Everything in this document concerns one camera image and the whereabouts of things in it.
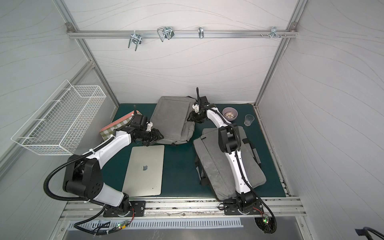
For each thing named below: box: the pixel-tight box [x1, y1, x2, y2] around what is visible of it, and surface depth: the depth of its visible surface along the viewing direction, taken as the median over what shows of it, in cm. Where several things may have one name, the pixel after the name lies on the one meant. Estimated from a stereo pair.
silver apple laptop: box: [122, 145, 165, 197], surface depth 88 cm
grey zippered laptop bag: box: [150, 96, 197, 145], surface depth 105 cm
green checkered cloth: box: [99, 116, 133, 141], surface depth 104 cm
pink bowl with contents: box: [222, 106, 239, 122], surface depth 113 cm
